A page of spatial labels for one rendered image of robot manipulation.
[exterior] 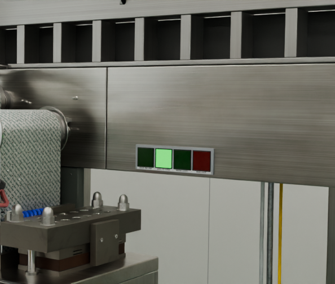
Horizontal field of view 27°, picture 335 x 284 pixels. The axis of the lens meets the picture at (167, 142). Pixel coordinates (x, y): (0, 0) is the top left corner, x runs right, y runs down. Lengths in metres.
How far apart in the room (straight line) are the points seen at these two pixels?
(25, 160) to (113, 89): 0.33
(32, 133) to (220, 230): 2.74
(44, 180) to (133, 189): 2.90
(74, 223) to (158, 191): 2.97
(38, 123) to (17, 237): 0.35
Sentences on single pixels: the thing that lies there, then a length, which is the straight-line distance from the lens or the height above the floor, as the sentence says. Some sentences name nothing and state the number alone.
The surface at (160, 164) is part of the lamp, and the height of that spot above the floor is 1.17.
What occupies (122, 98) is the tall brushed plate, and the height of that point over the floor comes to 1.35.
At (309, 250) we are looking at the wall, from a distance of 4.33.
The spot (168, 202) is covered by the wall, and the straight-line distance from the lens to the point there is 4.74.
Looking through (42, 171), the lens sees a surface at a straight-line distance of 2.00.
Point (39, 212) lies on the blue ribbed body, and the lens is 1.96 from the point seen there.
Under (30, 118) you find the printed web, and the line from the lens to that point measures 1.98.
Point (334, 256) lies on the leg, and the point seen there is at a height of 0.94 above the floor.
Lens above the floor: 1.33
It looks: 3 degrees down
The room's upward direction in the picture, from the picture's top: 1 degrees clockwise
